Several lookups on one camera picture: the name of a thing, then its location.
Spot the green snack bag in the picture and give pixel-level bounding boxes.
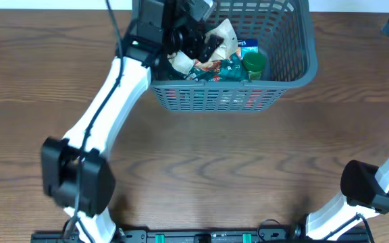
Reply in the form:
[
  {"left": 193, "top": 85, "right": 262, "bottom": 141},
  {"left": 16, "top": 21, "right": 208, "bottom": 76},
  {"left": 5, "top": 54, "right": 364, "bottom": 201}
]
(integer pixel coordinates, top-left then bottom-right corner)
[{"left": 167, "top": 53, "right": 249, "bottom": 82}]

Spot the blue tissue multipack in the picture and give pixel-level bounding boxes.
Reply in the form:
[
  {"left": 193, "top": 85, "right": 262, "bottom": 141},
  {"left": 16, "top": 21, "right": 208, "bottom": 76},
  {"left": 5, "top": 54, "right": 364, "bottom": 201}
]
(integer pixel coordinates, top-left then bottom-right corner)
[{"left": 236, "top": 38, "right": 259, "bottom": 60}]

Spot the beige paper pouch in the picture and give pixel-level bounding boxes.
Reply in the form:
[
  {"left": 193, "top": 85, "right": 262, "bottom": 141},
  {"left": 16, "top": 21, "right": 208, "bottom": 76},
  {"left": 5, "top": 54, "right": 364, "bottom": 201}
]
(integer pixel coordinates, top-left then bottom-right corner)
[{"left": 167, "top": 18, "right": 238, "bottom": 62}]

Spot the green lid jar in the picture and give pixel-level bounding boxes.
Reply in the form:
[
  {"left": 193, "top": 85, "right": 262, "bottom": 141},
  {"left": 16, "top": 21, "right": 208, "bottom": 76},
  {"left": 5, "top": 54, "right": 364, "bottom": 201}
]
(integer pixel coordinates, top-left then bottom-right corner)
[{"left": 242, "top": 52, "right": 267, "bottom": 80}]

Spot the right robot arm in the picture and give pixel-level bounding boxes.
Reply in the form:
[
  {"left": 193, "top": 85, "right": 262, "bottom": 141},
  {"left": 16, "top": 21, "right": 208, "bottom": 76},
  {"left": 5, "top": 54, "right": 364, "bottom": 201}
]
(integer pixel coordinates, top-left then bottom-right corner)
[{"left": 295, "top": 158, "right": 389, "bottom": 242}]

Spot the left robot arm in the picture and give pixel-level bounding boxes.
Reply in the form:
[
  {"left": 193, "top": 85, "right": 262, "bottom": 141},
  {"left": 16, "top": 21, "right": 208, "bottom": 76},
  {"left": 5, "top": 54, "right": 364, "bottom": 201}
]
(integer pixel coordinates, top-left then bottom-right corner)
[{"left": 41, "top": 0, "right": 223, "bottom": 242}]

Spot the grey plastic lattice basket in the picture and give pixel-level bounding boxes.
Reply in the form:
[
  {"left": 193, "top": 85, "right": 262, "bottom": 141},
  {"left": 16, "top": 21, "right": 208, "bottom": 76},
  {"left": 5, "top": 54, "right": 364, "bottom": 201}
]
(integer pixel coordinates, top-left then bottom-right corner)
[{"left": 151, "top": 1, "right": 317, "bottom": 113}]

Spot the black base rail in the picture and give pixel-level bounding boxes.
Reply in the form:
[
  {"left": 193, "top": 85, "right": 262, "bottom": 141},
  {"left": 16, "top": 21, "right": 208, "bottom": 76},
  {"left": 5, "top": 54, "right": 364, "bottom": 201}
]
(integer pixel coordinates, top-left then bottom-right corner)
[{"left": 30, "top": 227, "right": 370, "bottom": 243}]

